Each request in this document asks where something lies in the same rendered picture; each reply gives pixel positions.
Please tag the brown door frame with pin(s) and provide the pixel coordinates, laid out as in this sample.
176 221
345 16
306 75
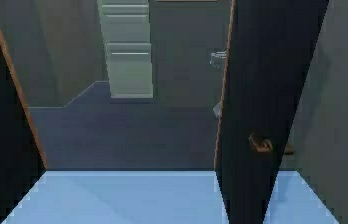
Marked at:
2 116

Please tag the black room door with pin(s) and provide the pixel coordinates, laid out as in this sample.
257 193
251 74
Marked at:
265 83

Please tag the pale green chest of drawers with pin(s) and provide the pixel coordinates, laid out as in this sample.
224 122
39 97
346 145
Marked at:
128 50

